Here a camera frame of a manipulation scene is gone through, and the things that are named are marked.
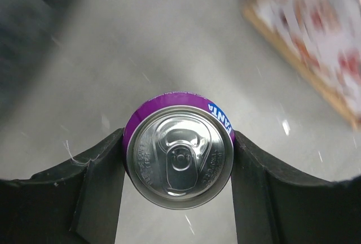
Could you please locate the purple Fanta can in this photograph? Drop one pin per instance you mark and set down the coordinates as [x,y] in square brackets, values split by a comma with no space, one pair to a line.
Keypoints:
[178,150]

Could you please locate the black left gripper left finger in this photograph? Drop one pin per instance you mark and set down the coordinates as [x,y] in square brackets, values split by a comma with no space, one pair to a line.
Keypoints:
[68,203]

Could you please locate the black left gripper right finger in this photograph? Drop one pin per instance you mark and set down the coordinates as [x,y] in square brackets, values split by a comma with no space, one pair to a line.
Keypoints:
[277,203]

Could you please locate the brown canvas tote bag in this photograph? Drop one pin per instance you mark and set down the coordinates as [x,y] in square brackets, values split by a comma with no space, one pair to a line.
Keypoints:
[321,40]

